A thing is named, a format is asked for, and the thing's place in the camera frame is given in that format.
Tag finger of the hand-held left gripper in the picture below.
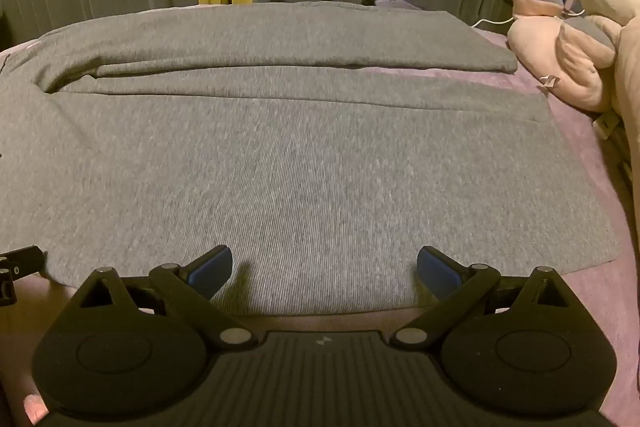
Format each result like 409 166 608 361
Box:
0 246 47 308

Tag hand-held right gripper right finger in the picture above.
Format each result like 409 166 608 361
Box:
390 245 572 351

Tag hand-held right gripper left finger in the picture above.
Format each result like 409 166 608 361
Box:
70 245 257 351

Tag grey pants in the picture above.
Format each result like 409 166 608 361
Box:
0 1 622 317

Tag pink and grey plush toy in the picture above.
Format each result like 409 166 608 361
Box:
507 0 621 114

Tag dark purple bag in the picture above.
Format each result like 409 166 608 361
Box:
362 0 427 10

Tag white cable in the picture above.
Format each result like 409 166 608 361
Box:
471 8 587 30

